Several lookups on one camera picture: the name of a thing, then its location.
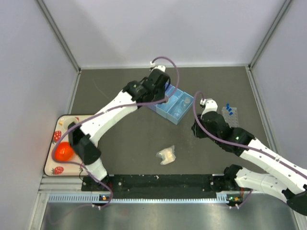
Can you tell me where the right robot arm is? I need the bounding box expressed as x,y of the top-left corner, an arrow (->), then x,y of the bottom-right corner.
192,111 -> 307,215

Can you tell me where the cream ceramic mug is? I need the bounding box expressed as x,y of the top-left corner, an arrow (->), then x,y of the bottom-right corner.
58,116 -> 79,129

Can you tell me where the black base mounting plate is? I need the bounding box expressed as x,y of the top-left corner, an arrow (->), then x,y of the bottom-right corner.
81,173 -> 243,199

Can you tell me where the clear acrylic test tube rack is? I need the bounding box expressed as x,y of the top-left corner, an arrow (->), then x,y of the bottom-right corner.
221,107 -> 239,127

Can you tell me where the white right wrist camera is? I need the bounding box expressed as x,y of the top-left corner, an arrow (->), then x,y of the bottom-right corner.
200,98 -> 218,115

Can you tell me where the orange plastic bowl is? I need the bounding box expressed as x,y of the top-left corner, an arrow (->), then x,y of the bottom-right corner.
54,142 -> 74,161

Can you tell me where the clear bag of cotton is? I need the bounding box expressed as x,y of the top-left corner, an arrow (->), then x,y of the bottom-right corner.
156,145 -> 176,165

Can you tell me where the grey slotted cable duct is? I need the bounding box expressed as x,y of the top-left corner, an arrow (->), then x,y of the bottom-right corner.
48,194 -> 239,204

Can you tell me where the strawberry pattern tray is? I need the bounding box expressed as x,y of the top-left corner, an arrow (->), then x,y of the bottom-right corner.
44,115 -> 91,176

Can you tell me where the blue compartment organizer box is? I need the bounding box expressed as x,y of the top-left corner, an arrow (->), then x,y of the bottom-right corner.
147,83 -> 194,125

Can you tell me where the clear glass flask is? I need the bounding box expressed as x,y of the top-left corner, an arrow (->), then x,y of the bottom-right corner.
181,97 -> 191,108

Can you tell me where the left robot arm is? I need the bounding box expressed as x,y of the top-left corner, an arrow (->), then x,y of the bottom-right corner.
69,65 -> 170,190

